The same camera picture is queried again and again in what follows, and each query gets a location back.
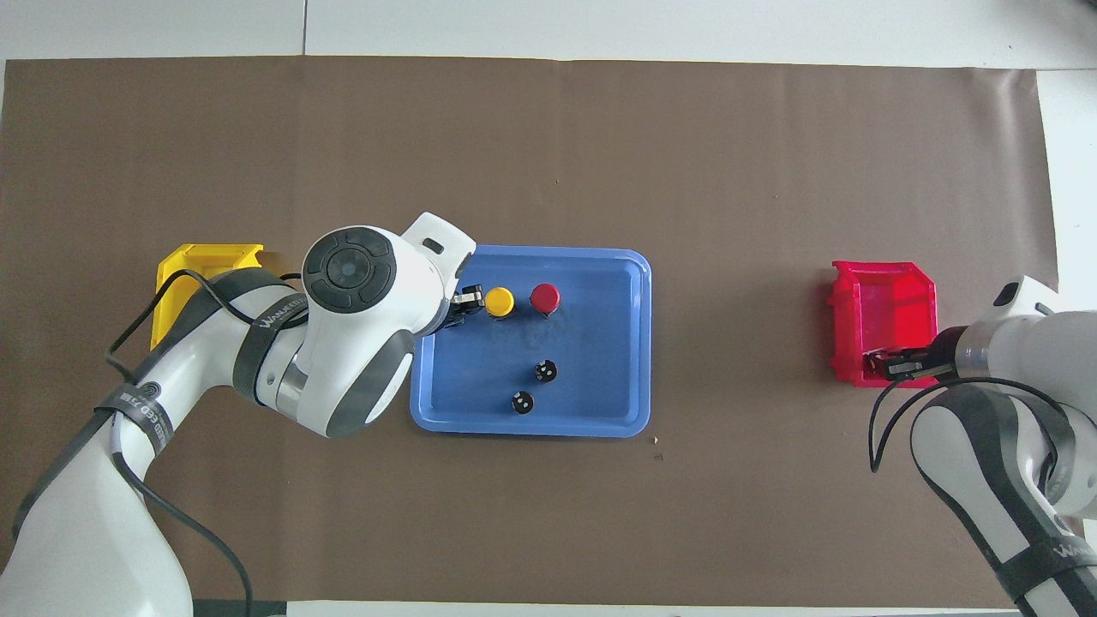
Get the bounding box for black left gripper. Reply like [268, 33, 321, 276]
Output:
[427, 287, 486, 337]

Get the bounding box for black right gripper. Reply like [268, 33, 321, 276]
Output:
[883, 327, 961, 382]

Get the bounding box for red plastic bin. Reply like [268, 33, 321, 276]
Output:
[827, 261, 941, 390]

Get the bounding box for blue plastic tray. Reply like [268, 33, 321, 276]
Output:
[410, 245, 652, 439]

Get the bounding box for brown paper table mat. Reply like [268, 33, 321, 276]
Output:
[0, 56, 1089, 605]

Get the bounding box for yellow plastic bin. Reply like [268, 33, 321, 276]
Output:
[154, 243, 265, 350]

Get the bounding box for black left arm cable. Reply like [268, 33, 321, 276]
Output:
[105, 268, 309, 617]

